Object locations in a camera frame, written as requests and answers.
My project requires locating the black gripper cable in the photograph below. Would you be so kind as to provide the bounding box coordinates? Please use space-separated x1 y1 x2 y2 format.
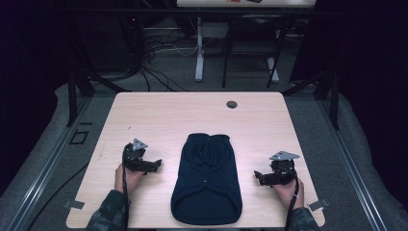
120 143 133 231
284 167 301 231

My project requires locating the grey table edge bracket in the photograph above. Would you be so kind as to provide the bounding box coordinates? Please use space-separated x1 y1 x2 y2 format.
62 199 86 210
307 198 331 212

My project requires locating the black floor cable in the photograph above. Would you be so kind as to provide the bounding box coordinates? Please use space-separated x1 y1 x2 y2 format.
26 163 90 231

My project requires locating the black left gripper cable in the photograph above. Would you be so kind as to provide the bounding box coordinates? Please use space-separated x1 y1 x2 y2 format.
120 143 133 231

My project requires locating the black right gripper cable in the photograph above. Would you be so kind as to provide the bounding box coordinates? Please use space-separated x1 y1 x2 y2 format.
284 167 301 231

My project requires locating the person's right hand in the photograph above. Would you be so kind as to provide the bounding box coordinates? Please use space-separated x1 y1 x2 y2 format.
272 178 305 210

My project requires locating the bundle of floor cables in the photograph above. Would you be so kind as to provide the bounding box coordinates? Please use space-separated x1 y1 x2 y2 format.
128 18 213 93

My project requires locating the white desk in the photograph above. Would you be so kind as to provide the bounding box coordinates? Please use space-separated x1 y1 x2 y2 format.
175 0 318 83

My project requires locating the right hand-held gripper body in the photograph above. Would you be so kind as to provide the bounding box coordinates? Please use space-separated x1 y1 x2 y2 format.
268 150 301 187

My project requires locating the person's left hand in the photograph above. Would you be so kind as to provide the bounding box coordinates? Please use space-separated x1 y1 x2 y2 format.
114 163 146 194

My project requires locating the black chair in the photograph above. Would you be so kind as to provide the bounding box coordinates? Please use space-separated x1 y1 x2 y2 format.
221 13 290 90

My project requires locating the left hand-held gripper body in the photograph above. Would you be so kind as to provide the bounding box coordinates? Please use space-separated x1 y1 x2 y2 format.
122 138 152 173

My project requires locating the metal floor rail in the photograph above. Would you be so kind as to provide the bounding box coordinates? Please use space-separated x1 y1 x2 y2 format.
5 95 94 231
317 95 390 231

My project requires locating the dark navy knit vest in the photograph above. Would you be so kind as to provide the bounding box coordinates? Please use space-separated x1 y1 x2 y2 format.
169 132 243 226

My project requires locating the black metal frame stand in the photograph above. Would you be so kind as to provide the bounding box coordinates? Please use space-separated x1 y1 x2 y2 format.
281 65 342 131
64 61 133 128

